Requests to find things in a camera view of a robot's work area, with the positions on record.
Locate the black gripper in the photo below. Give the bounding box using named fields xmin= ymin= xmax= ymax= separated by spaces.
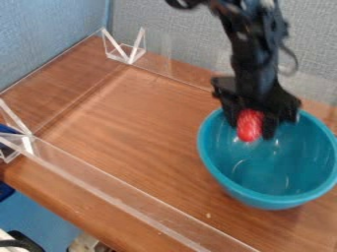
xmin=210 ymin=49 xmax=301 ymax=140

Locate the red strawberry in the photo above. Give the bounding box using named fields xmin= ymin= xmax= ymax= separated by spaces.
xmin=237 ymin=109 xmax=263 ymax=143

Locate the blue plastic bowl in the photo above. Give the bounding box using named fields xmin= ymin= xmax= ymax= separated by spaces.
xmin=197 ymin=109 xmax=337 ymax=211

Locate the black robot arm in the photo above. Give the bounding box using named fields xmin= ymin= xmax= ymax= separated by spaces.
xmin=164 ymin=0 xmax=301 ymax=140

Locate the clear acrylic back barrier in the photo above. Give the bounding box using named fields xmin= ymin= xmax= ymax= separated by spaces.
xmin=132 ymin=52 xmax=337 ymax=135

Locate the clear acrylic barrier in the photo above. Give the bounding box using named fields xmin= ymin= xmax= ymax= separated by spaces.
xmin=0 ymin=133 xmax=259 ymax=252
xmin=132 ymin=52 xmax=337 ymax=135

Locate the clear acrylic front barrier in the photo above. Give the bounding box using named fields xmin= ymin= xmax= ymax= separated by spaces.
xmin=0 ymin=133 xmax=259 ymax=252

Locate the blue object at left edge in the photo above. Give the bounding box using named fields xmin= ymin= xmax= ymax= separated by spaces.
xmin=0 ymin=123 xmax=19 ymax=203

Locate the black white object below table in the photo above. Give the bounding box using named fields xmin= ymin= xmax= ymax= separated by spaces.
xmin=0 ymin=229 xmax=45 ymax=252

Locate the black cable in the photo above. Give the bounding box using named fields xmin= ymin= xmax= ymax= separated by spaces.
xmin=274 ymin=19 xmax=300 ymax=77

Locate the clear acrylic corner bracket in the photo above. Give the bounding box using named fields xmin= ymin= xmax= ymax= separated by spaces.
xmin=100 ymin=28 xmax=146 ymax=65

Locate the clear acrylic left bracket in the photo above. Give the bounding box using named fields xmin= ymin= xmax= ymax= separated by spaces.
xmin=0 ymin=98 xmax=35 ymax=163

